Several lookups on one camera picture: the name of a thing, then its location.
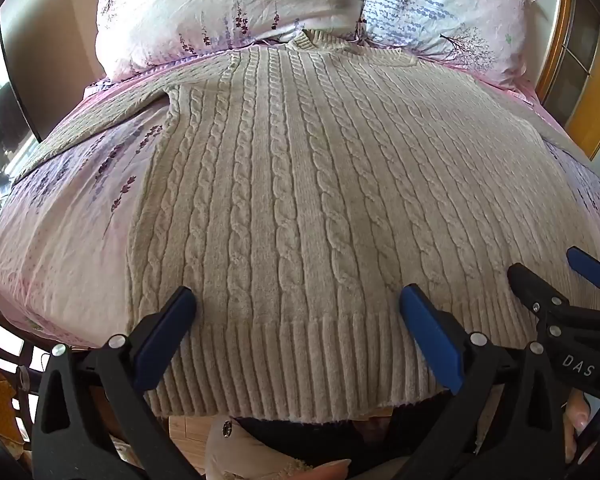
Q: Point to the person's dark pants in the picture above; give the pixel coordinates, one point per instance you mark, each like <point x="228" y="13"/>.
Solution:
<point x="300" y="435"/>

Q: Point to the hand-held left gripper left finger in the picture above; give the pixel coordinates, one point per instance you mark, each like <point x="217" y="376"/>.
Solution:
<point x="165" y="340"/>

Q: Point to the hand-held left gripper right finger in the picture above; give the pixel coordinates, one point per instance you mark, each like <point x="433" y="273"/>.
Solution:
<point x="430" y="340"/>

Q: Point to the dark wooden chair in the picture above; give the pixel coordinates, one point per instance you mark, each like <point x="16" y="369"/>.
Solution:
<point x="5" y="330"/>

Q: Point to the pink floral bed sheet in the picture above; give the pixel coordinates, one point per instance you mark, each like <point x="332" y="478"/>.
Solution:
<point x="55" y="220"/>

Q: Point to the dark flat panel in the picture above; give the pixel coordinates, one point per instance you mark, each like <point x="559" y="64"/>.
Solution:
<point x="15" y="65"/>

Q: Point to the person's beige cardigan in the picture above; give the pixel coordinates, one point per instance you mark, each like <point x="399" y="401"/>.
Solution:
<point x="230" y="447"/>

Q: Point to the person's right hand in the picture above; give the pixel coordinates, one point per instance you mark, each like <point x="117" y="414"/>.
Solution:
<point x="576" y="417"/>

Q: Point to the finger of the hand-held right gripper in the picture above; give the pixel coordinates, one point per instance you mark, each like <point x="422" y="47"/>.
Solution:
<point x="527" y="282"/>
<point x="587" y="266"/>

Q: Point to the wooden wardrobe frame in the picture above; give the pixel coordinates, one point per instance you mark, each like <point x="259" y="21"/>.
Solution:
<point x="575" y="60"/>

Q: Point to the blue floral tree-print pillow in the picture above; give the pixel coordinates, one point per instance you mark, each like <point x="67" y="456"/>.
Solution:
<point x="445" y="5"/>

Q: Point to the pink floral pillow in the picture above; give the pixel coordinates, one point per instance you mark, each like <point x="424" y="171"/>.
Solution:
<point x="205" y="10"/>

